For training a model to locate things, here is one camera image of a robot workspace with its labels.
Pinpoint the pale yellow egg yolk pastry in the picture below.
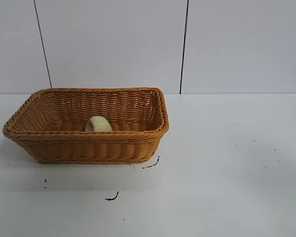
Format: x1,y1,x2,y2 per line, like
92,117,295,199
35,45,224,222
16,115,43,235
84,116,113,133

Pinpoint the brown woven wicker basket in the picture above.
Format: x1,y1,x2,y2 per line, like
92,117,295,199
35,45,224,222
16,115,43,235
2,86,171,165

